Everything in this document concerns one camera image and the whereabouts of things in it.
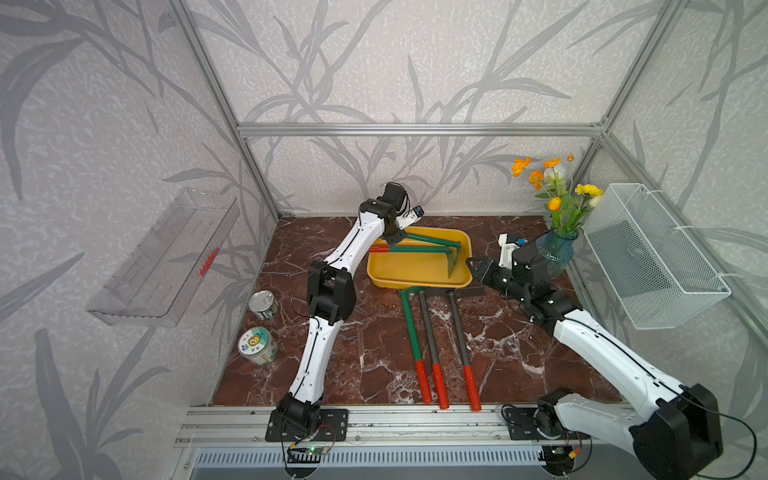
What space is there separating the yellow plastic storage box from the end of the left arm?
0.24ft

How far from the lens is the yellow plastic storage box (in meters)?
0.98

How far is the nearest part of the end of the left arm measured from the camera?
74cm
